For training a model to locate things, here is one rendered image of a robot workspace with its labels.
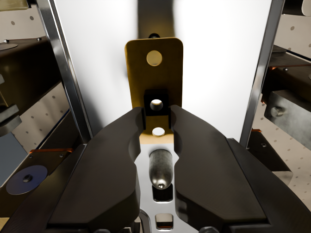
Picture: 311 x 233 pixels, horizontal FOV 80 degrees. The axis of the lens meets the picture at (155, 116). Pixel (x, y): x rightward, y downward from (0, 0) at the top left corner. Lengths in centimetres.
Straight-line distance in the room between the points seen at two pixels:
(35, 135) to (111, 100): 54
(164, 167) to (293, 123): 15
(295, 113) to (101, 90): 21
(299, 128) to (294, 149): 56
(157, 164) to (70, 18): 18
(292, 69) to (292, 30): 28
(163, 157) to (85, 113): 11
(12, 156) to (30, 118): 14
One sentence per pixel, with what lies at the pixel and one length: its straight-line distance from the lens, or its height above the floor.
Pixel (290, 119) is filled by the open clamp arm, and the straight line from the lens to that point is 25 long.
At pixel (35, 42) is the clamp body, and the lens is 27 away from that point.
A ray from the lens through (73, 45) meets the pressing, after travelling 21.
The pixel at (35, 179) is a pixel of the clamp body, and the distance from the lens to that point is 33.
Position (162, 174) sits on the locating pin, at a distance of 23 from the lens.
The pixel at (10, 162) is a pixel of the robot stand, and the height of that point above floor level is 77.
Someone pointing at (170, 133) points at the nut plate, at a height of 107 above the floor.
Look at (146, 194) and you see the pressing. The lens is 33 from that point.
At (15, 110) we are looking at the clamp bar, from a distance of 21.
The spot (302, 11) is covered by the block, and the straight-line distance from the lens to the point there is 26.
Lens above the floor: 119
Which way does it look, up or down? 58 degrees down
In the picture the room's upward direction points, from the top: 179 degrees counter-clockwise
